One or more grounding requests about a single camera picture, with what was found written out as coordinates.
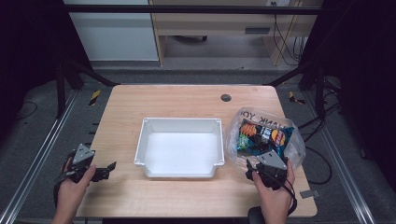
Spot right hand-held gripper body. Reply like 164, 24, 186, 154
253, 149, 290, 191

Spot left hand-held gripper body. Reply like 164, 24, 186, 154
55, 143, 110, 183

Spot dark blue chip packet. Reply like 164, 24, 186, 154
235, 118, 295, 161

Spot clear plastic bag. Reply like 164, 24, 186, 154
224, 106, 307, 175

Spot white plastic bin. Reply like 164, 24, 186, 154
134, 117, 226, 179

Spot person's left hand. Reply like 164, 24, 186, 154
56, 164, 98, 213

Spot person's right hand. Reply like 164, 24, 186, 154
251, 160, 296, 217

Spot black rounded object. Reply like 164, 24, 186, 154
247, 205, 267, 224

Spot grey tape piece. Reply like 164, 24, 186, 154
299, 189, 322, 200

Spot yellow black striped tape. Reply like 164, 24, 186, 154
287, 91, 306, 105
88, 89, 103, 107

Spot black metal stand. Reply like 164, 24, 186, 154
55, 54, 120, 119
266, 54, 329, 120

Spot white cabinet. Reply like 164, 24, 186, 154
63, 0, 160, 63

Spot light wooden desk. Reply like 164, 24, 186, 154
148, 0, 324, 67

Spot black horizontal metal bar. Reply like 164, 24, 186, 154
62, 4, 323, 15

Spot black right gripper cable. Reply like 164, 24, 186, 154
264, 169, 299, 217

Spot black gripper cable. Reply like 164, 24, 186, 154
52, 151, 76, 209
264, 169, 299, 217

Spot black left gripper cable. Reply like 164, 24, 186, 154
52, 151, 76, 209

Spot aluminium floor rail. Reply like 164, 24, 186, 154
303, 91, 378, 224
0, 89, 79, 224

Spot black floor cables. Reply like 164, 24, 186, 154
297, 77, 343, 186

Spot thin black floor cable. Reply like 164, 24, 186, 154
14, 100, 39, 121

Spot black hanging cables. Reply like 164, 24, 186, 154
272, 13, 308, 67

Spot white wall socket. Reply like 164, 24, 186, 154
265, 0, 291, 7

